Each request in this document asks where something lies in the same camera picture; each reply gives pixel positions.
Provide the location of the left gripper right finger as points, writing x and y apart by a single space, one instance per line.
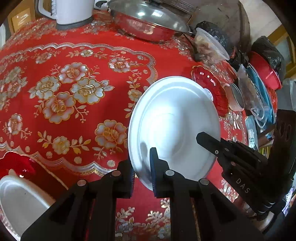
199 211

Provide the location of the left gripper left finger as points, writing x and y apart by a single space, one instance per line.
87 210

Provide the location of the large white plate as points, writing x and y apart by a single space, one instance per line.
22 203

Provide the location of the red glass plate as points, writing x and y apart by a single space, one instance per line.
33 172

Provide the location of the person's right hand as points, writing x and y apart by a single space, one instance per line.
251 215

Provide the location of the small metal cup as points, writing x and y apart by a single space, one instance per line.
234 96

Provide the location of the red basin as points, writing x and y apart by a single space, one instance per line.
269 77

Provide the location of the red gold-rimmed glass dish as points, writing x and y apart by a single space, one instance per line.
208 80

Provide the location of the red floral tablecloth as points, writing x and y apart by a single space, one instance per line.
67 96

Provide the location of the black plastic bag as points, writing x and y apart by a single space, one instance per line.
264 47

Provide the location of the clear plastic food container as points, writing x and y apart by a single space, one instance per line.
209 48

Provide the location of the round wooden board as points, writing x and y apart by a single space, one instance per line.
230 16

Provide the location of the steel pan with glass lid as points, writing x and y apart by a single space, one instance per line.
146 20

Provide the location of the white electric kettle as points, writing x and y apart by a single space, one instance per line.
68 14

